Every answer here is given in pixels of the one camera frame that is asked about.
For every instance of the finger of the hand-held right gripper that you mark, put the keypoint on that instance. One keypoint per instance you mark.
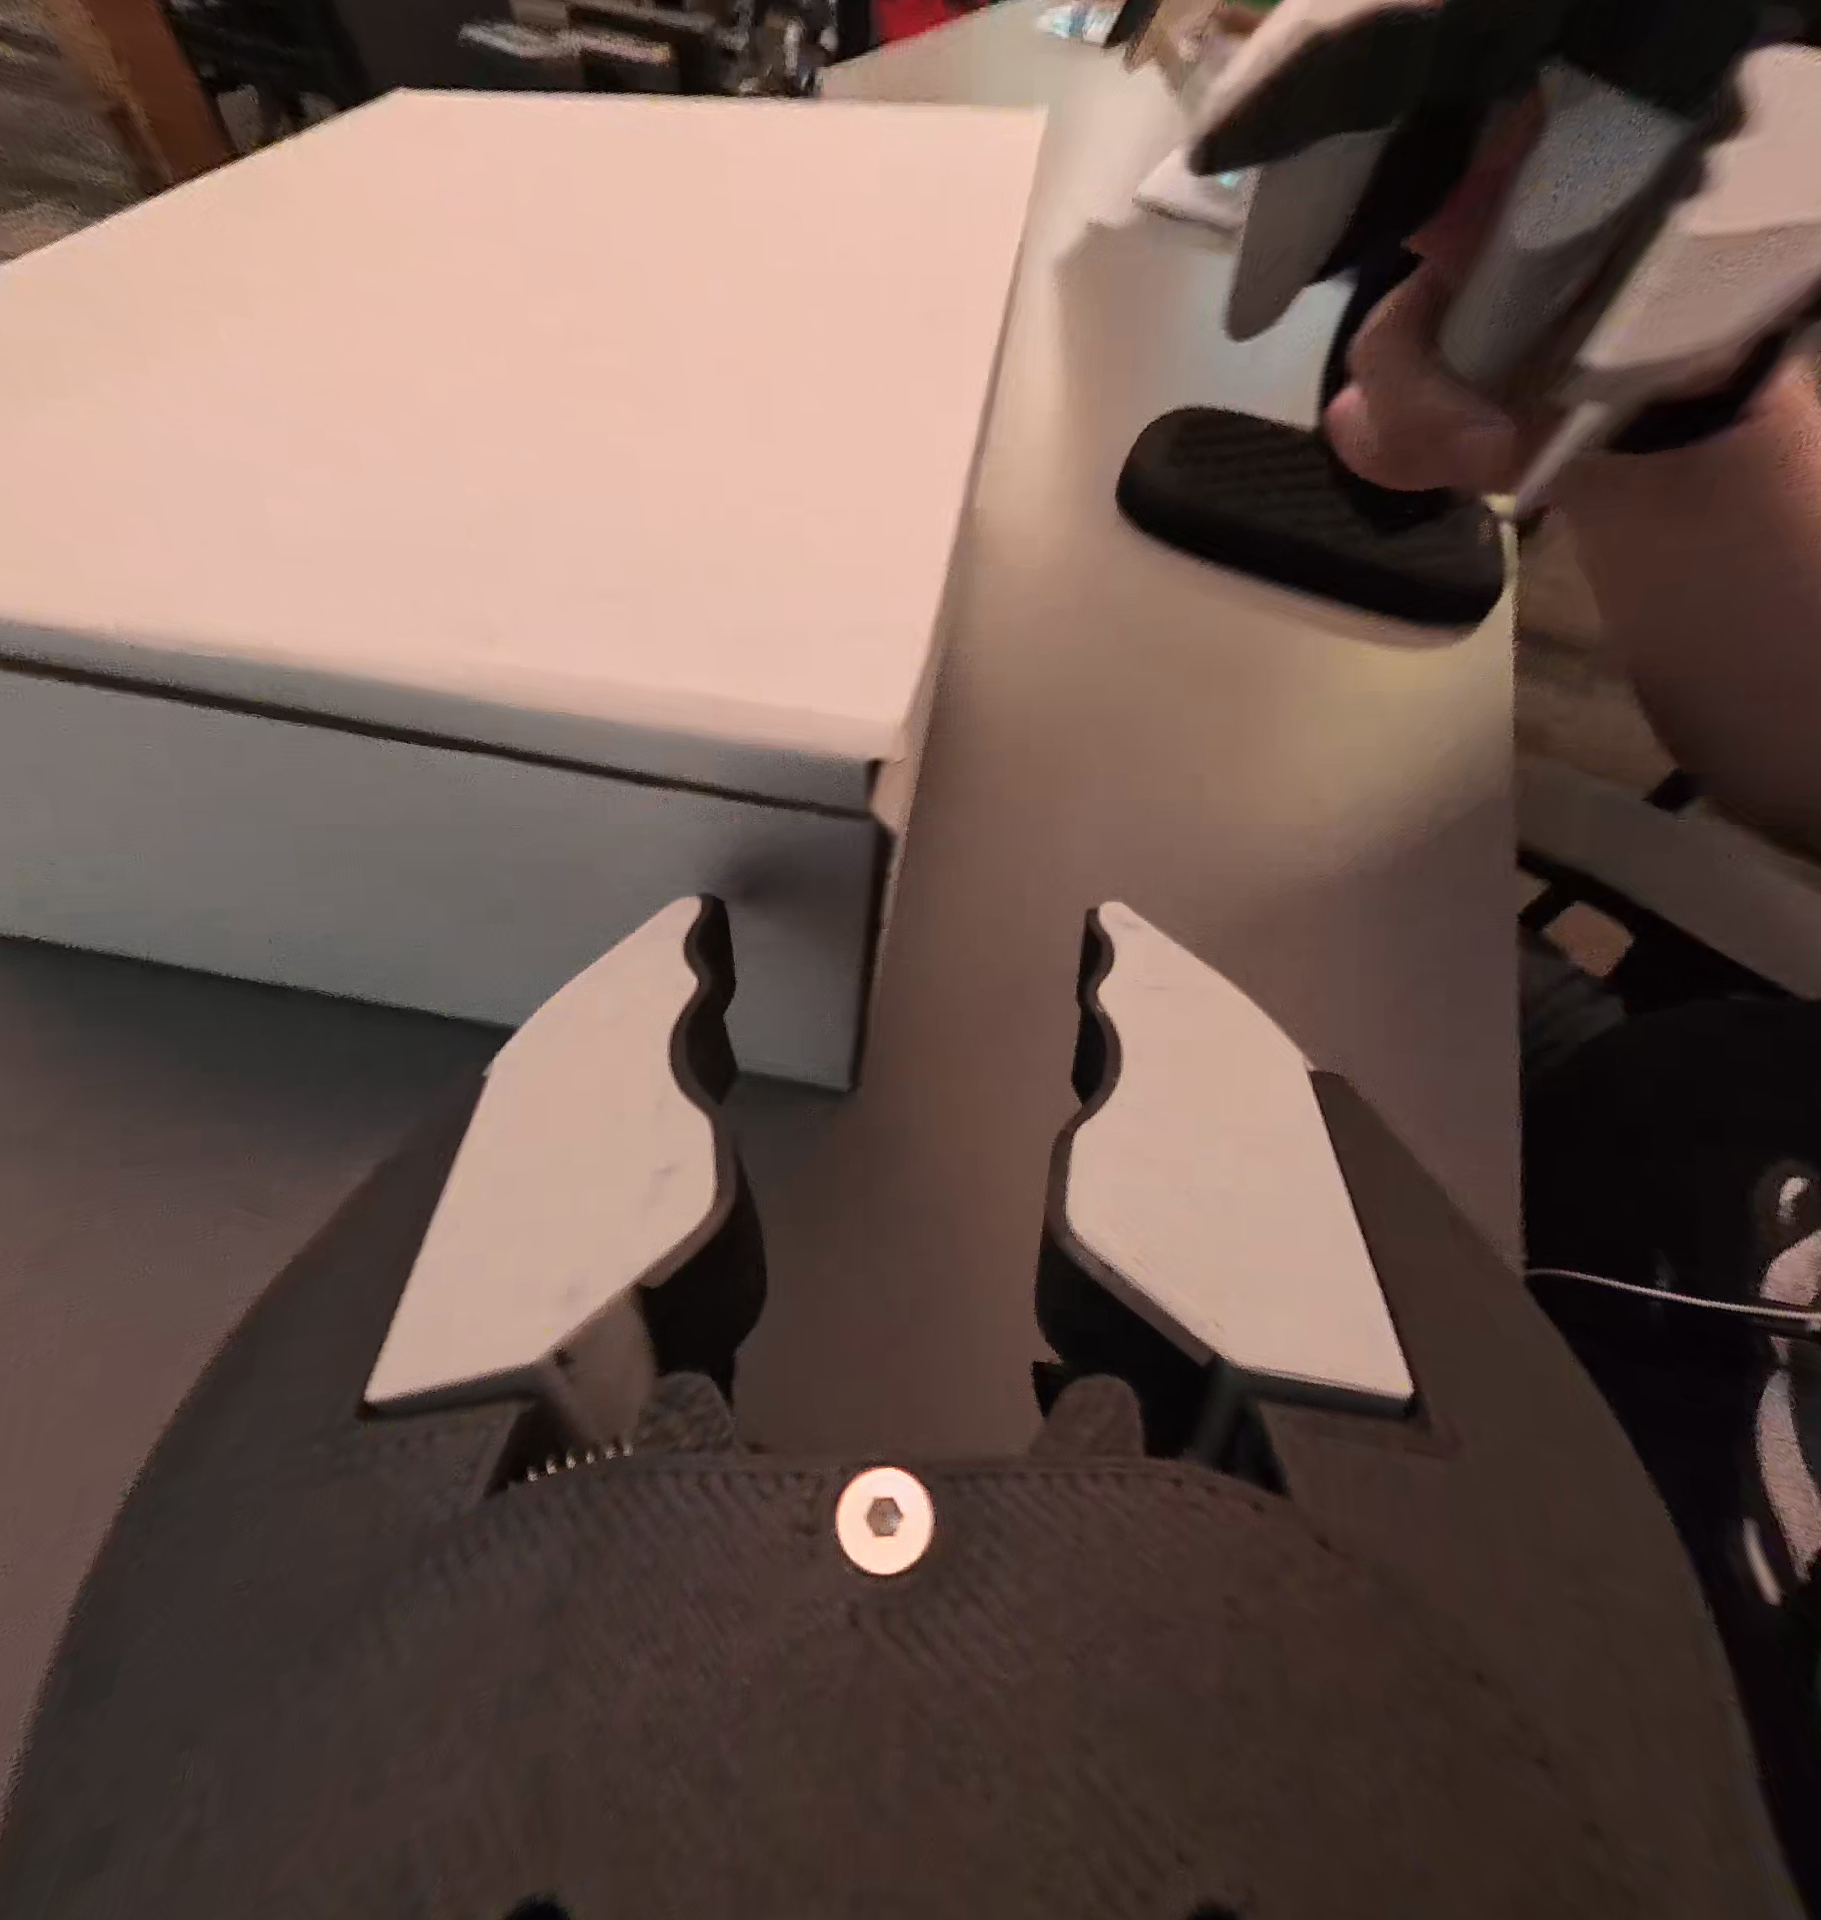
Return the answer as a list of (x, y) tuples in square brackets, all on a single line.
[(1301, 241), (1346, 66)]

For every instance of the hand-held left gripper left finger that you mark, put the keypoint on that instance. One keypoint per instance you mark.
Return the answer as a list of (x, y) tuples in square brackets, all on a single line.
[(567, 1155)]

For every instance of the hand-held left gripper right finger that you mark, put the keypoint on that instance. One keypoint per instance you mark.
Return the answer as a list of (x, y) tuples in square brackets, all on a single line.
[(1226, 1186)]

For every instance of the white cardboard mailer box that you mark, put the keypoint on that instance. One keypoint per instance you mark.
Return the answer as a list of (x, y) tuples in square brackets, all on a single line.
[(476, 450)]

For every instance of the person's right forearm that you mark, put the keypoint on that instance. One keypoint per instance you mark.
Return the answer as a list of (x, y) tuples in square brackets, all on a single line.
[(1720, 630)]

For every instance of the person's right hand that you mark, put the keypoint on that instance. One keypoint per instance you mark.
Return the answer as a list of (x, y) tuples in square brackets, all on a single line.
[(1412, 405)]

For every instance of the person's printed black shirt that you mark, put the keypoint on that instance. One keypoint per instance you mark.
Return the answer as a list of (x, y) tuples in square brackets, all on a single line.
[(1630, 1140)]

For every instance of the grey chair armrest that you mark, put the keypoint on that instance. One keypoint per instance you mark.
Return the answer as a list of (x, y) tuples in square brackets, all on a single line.
[(1675, 885)]

